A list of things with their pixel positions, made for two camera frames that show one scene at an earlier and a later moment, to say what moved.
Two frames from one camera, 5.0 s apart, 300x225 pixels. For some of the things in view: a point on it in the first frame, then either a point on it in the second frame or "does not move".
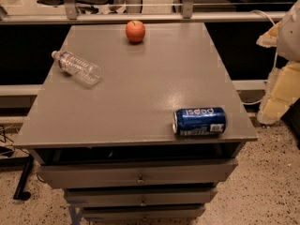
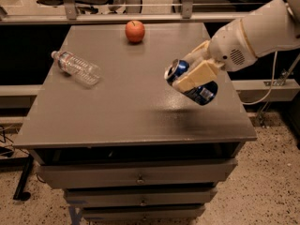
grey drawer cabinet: [112, 145] does not move
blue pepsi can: [200, 121] to [204, 94]
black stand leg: [20, 193] does not move
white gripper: [291, 37] to [231, 50]
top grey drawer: [70, 172] does not move
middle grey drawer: [140, 197] does not move
